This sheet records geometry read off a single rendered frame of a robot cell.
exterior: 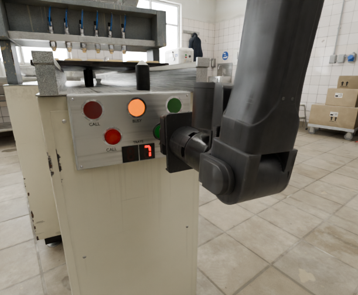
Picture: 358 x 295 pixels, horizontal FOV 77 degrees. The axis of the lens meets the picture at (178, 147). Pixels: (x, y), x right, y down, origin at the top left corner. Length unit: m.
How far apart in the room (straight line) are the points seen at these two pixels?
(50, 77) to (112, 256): 0.42
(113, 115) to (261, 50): 0.30
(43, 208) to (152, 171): 0.87
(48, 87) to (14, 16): 0.86
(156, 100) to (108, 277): 0.44
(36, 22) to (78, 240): 0.96
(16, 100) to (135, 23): 0.65
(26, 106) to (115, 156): 0.76
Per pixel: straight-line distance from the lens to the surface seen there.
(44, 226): 1.37
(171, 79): 0.62
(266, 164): 0.25
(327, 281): 1.35
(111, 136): 0.45
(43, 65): 0.44
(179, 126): 0.38
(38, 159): 1.23
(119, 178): 0.52
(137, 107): 0.45
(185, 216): 0.63
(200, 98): 0.29
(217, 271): 1.22
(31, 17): 1.27
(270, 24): 0.22
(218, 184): 0.23
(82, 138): 0.45
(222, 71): 5.86
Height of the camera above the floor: 0.87
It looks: 17 degrees down
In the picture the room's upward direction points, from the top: straight up
